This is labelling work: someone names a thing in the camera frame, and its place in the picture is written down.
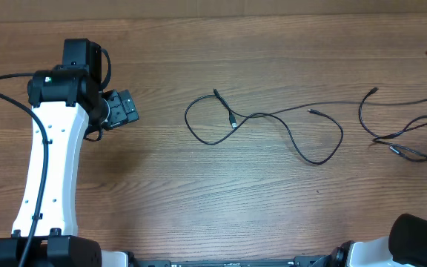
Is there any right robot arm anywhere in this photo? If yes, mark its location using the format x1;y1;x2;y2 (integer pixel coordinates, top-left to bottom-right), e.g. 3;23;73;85
325;214;427;267

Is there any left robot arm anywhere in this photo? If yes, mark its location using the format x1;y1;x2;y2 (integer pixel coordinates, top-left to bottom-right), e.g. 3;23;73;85
0;39;139;266

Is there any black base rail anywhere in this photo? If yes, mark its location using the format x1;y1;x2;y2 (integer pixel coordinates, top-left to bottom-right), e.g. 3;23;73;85
100;248;346;267

